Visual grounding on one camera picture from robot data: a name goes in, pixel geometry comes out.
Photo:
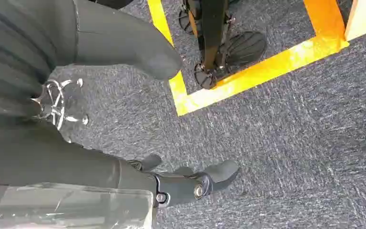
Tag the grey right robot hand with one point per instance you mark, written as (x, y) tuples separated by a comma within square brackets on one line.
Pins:
[(123, 41)]

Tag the yellow floor tape strip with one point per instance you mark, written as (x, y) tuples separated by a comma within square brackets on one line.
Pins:
[(265, 68), (164, 28)]

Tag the black robot leg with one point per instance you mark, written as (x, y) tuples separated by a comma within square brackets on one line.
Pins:
[(213, 28)]

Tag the ribbed grey right arm sleeve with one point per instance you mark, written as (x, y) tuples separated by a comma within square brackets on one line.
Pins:
[(15, 53)]

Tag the black robot foot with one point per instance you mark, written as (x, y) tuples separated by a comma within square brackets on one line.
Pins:
[(244, 47)]

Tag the clear plastic sheet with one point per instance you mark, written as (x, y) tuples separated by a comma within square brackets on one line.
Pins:
[(69, 208)]

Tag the orange floor tape strip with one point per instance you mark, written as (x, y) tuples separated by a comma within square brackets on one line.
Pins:
[(323, 19)]

